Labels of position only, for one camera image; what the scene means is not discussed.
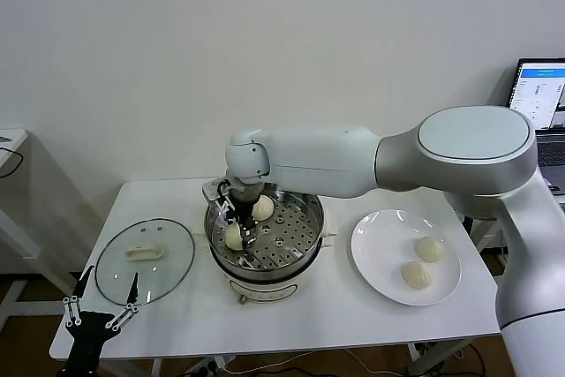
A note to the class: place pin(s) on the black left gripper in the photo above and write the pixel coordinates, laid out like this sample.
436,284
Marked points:
86,333

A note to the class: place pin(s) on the perforated steel steamer basket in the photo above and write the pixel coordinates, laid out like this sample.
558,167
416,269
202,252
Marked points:
300,218

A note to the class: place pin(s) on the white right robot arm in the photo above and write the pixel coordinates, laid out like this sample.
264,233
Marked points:
331,160

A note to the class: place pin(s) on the white steamed baozi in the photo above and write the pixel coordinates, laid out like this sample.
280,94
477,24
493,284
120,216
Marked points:
265,209
429,249
232,239
415,275

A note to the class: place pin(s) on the round glass pot lid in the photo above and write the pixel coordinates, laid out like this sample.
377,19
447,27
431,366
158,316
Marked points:
176,258

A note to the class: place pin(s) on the white round plate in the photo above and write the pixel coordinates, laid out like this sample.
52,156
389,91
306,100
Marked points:
379,258

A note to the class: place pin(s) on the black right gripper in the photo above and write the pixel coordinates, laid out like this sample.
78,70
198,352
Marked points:
246,198

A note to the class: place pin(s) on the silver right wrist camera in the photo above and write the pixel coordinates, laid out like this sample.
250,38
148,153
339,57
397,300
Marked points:
211,191

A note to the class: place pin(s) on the grey open laptop bright screen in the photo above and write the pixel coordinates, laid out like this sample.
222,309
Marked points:
540,85

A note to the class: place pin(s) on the white floor power strip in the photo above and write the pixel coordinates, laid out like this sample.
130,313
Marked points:
207,367

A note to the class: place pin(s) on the white side table with laptop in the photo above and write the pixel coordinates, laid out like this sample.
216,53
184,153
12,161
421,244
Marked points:
485,236

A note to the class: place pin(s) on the white table leg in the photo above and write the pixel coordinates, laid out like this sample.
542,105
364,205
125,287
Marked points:
421,357
155,368

